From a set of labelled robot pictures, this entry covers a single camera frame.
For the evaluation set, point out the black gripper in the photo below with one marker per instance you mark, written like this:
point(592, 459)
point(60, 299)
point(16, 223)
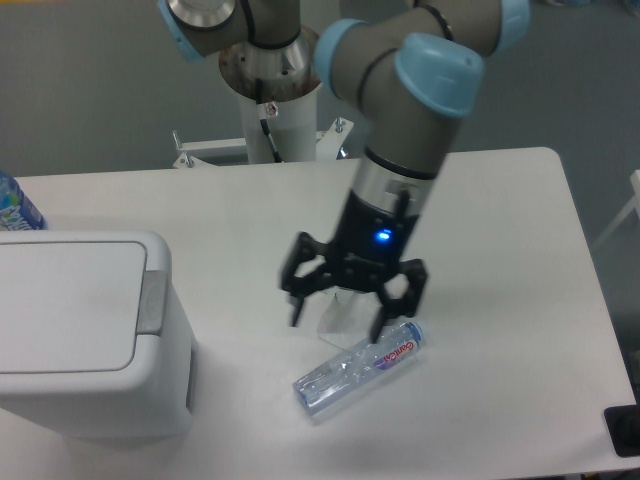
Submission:
point(363, 255)

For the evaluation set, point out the white push-lid trash can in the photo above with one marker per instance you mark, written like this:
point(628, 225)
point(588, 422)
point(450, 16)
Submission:
point(94, 340)

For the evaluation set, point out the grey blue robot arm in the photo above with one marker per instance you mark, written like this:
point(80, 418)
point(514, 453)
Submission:
point(414, 76)

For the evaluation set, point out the crumpled clear plastic bag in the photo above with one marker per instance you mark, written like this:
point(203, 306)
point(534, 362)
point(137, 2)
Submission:
point(348, 317)

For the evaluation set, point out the clear empty plastic bottle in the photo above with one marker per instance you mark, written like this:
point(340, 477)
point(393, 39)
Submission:
point(357, 366)

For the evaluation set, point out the black device at table edge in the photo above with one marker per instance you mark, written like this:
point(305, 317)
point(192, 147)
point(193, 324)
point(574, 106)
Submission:
point(623, 426)

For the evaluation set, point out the blue labelled water bottle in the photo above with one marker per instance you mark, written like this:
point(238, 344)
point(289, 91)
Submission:
point(18, 213)

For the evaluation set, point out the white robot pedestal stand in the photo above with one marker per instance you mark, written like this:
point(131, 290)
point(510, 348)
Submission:
point(276, 91)

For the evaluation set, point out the white frame at right edge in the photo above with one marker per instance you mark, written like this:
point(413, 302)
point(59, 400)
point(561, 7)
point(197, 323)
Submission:
point(629, 208)

